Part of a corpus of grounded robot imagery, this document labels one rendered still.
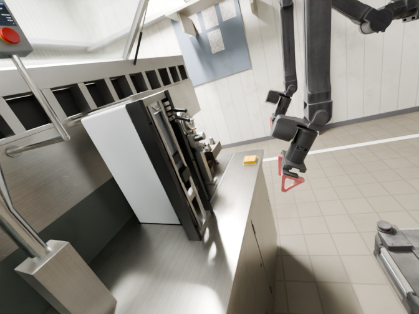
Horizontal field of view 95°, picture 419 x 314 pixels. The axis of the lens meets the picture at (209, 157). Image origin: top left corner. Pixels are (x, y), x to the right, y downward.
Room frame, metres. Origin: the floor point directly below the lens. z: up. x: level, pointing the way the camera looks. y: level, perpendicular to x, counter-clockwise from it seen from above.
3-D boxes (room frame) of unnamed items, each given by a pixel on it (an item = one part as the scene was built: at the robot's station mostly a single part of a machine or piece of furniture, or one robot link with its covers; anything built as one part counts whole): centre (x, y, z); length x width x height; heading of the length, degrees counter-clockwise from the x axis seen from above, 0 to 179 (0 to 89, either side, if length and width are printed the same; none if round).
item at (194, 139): (0.95, 0.03, 1.05); 0.06 x 0.05 x 0.31; 63
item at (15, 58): (0.53, 0.34, 1.51); 0.02 x 0.02 x 0.20
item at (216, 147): (1.23, 0.11, 1.00); 0.40 x 0.16 x 0.06; 63
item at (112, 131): (0.77, 0.35, 1.17); 0.34 x 0.05 x 0.54; 63
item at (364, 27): (0.84, -0.83, 1.43); 0.10 x 0.05 x 0.09; 70
